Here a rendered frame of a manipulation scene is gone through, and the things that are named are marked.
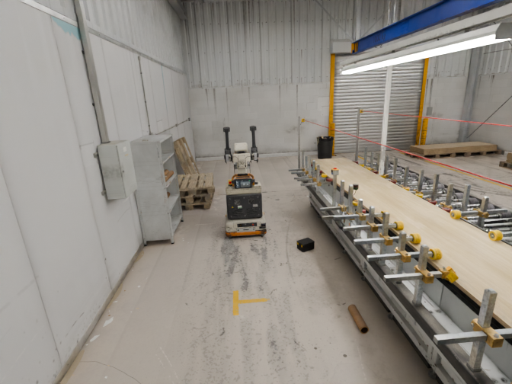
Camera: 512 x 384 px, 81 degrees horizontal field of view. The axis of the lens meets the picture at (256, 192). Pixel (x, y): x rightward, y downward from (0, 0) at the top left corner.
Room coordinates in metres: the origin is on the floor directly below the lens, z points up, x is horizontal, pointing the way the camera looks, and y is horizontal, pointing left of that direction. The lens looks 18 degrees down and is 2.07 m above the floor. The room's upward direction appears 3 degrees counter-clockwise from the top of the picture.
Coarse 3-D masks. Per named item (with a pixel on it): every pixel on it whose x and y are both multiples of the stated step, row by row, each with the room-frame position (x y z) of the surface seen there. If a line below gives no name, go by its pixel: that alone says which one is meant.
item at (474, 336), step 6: (498, 330) 1.14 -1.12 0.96; (504, 330) 1.14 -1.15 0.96; (510, 330) 1.14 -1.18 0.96; (438, 336) 1.12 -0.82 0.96; (444, 336) 1.12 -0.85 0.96; (450, 336) 1.12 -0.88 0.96; (456, 336) 1.12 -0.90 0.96; (462, 336) 1.12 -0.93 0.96; (468, 336) 1.11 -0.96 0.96; (474, 336) 1.11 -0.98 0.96; (480, 336) 1.11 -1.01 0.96; (486, 336) 1.11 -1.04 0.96; (504, 336) 1.12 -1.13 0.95; (510, 336) 1.12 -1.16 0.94; (438, 342) 1.10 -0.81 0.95; (444, 342) 1.10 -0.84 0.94; (450, 342) 1.10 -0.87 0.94; (456, 342) 1.11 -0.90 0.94; (462, 342) 1.11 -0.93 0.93
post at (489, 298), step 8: (488, 296) 1.16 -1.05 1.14; (496, 296) 1.15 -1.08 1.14; (488, 304) 1.15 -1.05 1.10; (480, 312) 1.18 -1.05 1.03; (488, 312) 1.15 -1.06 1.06; (480, 320) 1.17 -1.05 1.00; (488, 320) 1.15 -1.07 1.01; (472, 344) 1.18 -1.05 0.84; (480, 344) 1.15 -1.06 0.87; (472, 352) 1.18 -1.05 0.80; (480, 352) 1.15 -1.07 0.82; (472, 360) 1.17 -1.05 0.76; (480, 360) 1.15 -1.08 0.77
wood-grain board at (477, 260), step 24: (360, 168) 4.66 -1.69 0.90; (360, 192) 3.47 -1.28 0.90; (384, 192) 3.43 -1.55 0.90; (408, 192) 3.39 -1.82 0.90; (408, 216) 2.66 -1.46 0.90; (432, 216) 2.64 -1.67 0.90; (432, 240) 2.17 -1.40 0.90; (456, 240) 2.15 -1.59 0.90; (480, 240) 2.13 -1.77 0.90; (432, 264) 1.85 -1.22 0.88; (456, 264) 1.80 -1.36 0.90; (480, 264) 1.79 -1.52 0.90; (504, 264) 1.78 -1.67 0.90; (480, 288) 1.54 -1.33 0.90; (504, 288) 1.53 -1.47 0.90; (504, 312) 1.32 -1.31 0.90
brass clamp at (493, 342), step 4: (472, 320) 1.21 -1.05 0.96; (476, 320) 1.20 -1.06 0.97; (472, 324) 1.20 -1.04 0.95; (476, 324) 1.18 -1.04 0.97; (476, 328) 1.17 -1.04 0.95; (480, 328) 1.16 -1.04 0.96; (484, 328) 1.15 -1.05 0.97; (488, 328) 1.14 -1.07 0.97; (492, 328) 1.14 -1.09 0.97; (484, 332) 1.13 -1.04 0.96; (488, 332) 1.12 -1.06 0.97; (492, 332) 1.12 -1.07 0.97; (496, 332) 1.12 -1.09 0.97; (488, 336) 1.11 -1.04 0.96; (492, 336) 1.10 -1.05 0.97; (500, 336) 1.10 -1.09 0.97; (488, 340) 1.10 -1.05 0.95; (492, 340) 1.08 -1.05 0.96; (496, 340) 1.08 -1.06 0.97; (500, 340) 1.08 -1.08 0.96; (488, 344) 1.10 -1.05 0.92; (492, 344) 1.08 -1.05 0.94; (496, 344) 1.08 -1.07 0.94; (500, 344) 1.08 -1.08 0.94
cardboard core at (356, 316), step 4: (352, 304) 2.47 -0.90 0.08; (348, 308) 2.45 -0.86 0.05; (352, 308) 2.42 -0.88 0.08; (356, 308) 2.42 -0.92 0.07; (352, 312) 2.37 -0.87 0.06; (356, 312) 2.35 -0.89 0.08; (352, 316) 2.35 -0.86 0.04; (356, 316) 2.30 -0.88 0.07; (360, 316) 2.30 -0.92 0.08; (356, 320) 2.27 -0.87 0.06; (360, 320) 2.25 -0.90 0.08; (360, 324) 2.20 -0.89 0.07; (364, 324) 2.20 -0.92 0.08; (360, 328) 2.17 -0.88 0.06; (364, 328) 2.21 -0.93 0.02; (368, 328) 2.17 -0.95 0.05; (364, 332) 2.17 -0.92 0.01
